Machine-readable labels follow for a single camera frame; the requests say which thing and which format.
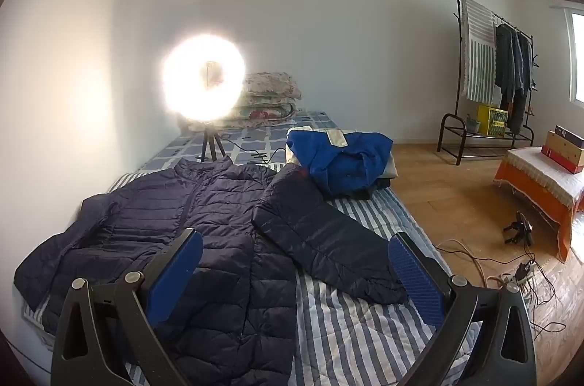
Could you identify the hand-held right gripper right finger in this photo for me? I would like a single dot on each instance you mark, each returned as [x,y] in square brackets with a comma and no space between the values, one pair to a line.
[415,281]

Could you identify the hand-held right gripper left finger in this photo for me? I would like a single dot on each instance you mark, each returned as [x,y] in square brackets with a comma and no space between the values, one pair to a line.
[175,272]

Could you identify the navy puffer jacket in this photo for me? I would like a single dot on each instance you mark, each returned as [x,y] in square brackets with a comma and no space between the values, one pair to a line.
[219,221]

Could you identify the black clothes rack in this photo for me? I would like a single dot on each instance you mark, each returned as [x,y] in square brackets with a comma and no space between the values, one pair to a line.
[456,9]

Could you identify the white power strip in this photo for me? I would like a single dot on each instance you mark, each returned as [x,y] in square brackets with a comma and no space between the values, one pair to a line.
[520,274]

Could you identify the black clamp device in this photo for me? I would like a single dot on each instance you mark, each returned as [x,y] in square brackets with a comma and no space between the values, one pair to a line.
[520,231]

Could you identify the blue and beige jacket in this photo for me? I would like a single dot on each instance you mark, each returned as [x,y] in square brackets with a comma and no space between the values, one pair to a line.
[346,167]

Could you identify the black tripod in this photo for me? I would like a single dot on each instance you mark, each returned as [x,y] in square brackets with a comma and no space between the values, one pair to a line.
[211,139]

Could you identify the table with orange cloth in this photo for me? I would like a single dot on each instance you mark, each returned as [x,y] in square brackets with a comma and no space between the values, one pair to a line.
[543,203]

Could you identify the blue checked bed sheet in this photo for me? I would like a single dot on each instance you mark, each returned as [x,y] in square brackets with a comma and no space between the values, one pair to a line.
[255,135]

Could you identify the small grey bucket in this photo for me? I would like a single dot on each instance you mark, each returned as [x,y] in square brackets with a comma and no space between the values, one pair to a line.
[472,125]

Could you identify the white lace table cover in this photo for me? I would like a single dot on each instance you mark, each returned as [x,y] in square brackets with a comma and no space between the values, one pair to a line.
[538,167]

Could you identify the yellow crate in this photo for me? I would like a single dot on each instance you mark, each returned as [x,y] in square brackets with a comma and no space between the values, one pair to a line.
[492,121]

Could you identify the red floral folded quilt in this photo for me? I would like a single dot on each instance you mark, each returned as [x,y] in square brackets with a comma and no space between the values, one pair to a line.
[264,112]

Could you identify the red flat box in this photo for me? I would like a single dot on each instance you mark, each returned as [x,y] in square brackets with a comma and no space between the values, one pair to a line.
[559,160]

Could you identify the tan cardboard box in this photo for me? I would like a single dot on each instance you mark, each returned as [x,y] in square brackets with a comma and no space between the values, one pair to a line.
[563,148]

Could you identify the beige floral folded quilt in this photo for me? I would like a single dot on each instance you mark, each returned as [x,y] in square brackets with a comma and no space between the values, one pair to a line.
[271,84]

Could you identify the dark flat box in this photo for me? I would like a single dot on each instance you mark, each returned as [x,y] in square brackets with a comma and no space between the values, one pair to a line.
[570,135]

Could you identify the dark blue hanging garment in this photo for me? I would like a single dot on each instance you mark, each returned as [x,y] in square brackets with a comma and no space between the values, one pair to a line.
[522,84]

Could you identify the dark grey hanging garment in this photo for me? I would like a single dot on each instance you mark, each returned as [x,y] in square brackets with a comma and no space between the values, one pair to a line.
[504,62]

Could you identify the grey striped towel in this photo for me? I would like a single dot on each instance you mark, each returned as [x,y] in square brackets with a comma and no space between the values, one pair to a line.
[479,48]

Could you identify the window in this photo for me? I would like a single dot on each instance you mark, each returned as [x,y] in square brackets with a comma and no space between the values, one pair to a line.
[577,57]

